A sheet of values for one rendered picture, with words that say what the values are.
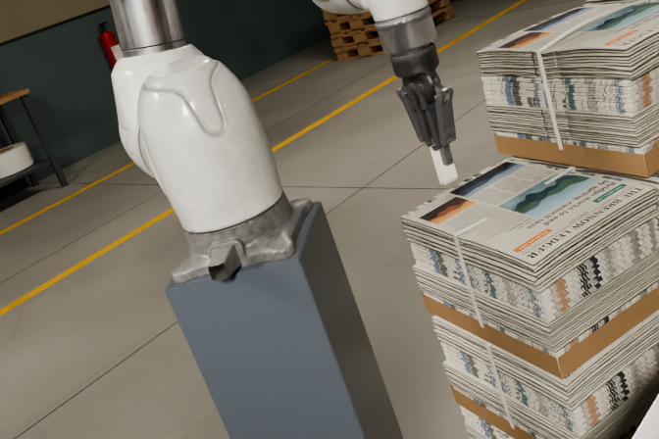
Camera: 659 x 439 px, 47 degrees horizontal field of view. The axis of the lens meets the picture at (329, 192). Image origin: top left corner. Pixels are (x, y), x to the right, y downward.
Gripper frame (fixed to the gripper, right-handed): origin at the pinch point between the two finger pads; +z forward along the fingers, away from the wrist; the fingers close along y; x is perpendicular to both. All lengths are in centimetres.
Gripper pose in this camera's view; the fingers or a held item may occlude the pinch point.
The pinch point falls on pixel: (443, 163)
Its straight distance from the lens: 128.4
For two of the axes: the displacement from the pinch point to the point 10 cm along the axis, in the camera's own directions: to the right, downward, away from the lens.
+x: -8.3, 4.2, -3.8
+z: 3.1, 9.0, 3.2
